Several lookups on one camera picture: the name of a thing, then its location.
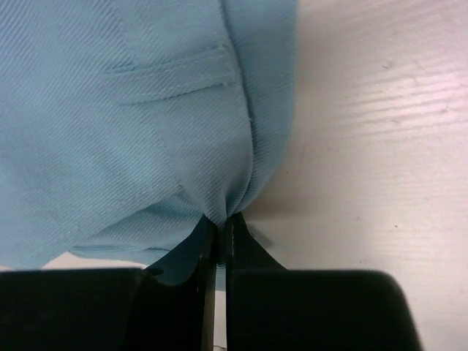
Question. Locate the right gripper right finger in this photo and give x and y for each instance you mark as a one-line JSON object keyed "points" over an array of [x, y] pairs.
{"points": [[269, 307]]}

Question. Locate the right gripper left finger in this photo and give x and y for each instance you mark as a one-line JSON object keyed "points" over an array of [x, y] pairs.
{"points": [[167, 306]]}

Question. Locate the light blue trousers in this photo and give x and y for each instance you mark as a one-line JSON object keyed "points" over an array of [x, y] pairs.
{"points": [[124, 122]]}

